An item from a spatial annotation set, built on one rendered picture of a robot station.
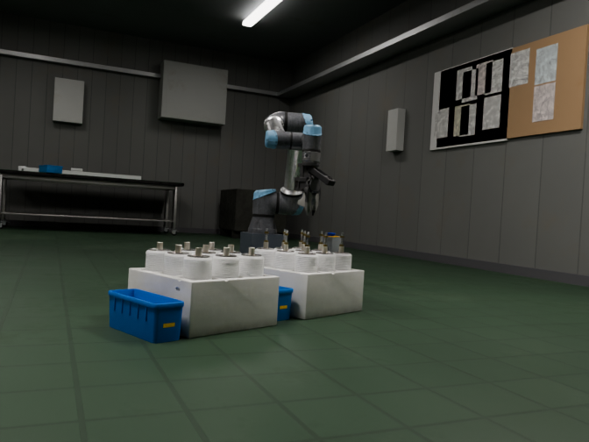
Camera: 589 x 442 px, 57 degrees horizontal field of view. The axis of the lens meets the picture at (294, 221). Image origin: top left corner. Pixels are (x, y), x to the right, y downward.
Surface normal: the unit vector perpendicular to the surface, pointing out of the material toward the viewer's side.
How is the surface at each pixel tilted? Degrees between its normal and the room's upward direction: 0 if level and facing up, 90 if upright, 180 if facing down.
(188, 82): 90
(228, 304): 90
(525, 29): 90
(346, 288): 90
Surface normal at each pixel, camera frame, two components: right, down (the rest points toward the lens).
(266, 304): 0.72, 0.05
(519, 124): -0.91, -0.05
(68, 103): 0.40, 0.04
